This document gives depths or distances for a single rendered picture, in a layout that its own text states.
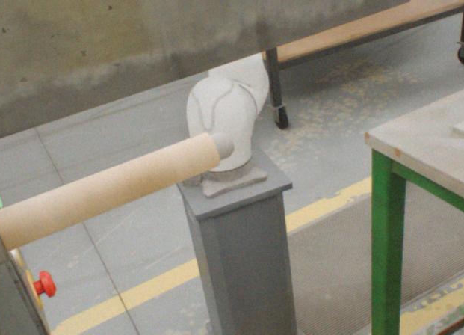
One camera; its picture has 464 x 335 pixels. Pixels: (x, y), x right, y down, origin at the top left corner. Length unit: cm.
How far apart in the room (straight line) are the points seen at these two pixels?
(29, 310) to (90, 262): 169
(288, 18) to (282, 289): 138
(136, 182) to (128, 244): 200
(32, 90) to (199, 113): 108
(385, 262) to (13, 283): 85
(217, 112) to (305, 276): 100
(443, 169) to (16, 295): 72
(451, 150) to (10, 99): 92
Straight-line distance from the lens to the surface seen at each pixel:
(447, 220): 238
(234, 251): 143
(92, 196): 42
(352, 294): 202
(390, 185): 114
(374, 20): 341
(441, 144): 107
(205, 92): 128
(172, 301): 210
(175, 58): 24
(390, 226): 121
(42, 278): 79
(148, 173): 42
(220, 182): 136
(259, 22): 25
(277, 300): 163
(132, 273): 227
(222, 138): 45
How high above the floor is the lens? 147
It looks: 32 degrees down
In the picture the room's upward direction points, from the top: 9 degrees counter-clockwise
